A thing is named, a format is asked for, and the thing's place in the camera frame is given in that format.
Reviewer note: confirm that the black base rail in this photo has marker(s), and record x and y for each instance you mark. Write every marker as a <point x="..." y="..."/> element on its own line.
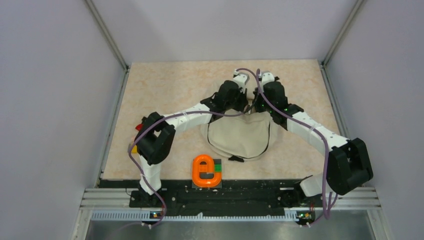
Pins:
<point x="233" y="198"/>

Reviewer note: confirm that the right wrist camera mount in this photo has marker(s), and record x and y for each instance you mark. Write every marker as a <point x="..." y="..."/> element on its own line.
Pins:
<point x="267" y="77"/>

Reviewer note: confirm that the cream canvas student bag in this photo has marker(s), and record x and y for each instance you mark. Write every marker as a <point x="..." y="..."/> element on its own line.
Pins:
<point x="246" y="137"/>

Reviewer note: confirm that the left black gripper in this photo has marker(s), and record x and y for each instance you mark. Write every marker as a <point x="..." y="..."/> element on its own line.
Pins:
<point x="243" y="101"/>

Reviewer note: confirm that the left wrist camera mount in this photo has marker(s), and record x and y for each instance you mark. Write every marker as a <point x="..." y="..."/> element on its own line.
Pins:
<point x="241" y="79"/>

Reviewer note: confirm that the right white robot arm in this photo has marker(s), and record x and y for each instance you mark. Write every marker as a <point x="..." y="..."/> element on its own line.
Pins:
<point x="347" y="163"/>

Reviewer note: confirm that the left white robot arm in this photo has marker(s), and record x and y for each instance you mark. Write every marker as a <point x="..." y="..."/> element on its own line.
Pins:
<point x="155" y="139"/>

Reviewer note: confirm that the red black stamp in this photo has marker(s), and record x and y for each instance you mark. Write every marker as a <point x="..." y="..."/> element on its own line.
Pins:
<point x="139" y="127"/>

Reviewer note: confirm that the orange ring toy on bricks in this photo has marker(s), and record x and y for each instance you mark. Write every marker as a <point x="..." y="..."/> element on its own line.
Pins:
<point x="206" y="172"/>

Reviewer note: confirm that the yellow eraser block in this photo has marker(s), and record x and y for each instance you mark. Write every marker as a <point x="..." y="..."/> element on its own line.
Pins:
<point x="134" y="150"/>

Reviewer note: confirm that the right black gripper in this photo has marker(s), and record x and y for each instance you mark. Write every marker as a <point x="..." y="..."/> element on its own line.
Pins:
<point x="257" y="107"/>

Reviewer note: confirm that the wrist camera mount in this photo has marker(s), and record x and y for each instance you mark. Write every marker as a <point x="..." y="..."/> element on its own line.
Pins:
<point x="267" y="77"/>
<point x="241" y="79"/>

